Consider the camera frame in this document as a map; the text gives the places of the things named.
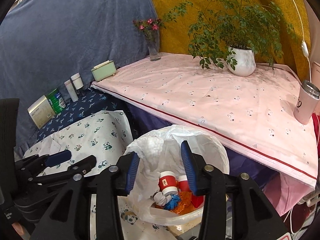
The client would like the red white paper cup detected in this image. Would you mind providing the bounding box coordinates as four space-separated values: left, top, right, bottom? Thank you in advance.
158 171 178 196

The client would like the small red box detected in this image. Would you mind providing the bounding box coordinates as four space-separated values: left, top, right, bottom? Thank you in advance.
191 194 204 209

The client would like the white tissue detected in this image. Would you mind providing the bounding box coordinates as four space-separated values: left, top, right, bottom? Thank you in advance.
153 191 172 207

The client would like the orange plastic snack bag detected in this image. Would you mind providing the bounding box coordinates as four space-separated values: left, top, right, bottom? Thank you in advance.
155 192 196 215

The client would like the blue wrapper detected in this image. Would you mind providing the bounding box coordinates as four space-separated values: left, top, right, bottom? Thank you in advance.
163 194 181 211

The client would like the white lined trash bin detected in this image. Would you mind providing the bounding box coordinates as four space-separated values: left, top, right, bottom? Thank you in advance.
125 125 229 226

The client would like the panda print tablecloth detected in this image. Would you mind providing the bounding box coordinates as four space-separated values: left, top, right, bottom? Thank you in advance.
24 111 174 240

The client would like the beige cardboard box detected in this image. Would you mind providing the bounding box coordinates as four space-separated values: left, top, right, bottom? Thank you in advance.
28 95 56 129

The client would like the green can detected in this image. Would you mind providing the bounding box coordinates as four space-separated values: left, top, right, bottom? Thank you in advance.
46 88 66 114

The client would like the navy floral cloth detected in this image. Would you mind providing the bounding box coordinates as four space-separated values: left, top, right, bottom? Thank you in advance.
36 89 127 142

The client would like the white slim bottle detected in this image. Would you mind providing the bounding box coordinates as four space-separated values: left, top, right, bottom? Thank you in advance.
64 80 79 102

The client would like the pink tablecloth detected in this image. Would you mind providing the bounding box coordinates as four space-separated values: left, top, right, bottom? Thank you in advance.
92 53 318 187

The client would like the white jar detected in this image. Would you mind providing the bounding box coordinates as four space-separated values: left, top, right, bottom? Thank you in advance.
71 73 84 90

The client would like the mint green tissue box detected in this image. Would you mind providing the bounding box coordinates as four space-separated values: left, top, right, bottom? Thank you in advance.
91 60 116 82

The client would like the mustard yellow backdrop cloth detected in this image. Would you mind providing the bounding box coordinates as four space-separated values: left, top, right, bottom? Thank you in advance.
152 0 311 80

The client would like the blue backdrop cloth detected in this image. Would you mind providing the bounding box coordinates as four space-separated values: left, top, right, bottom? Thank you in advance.
1 0 156 156

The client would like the glass vase with pink flowers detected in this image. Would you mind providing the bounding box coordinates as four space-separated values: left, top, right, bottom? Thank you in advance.
133 18 164 61

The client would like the green plant in white pot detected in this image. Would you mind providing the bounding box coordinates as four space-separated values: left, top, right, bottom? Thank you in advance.
163 0 297 70

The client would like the pink tumbler with lid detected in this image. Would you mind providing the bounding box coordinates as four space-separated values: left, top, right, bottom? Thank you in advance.
293 80 319 125

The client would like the pink panel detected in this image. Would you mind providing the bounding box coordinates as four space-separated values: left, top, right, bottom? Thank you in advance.
311 61 320 116

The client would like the white power cable with switch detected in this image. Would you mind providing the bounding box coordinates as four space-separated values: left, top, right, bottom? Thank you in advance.
281 0 313 83

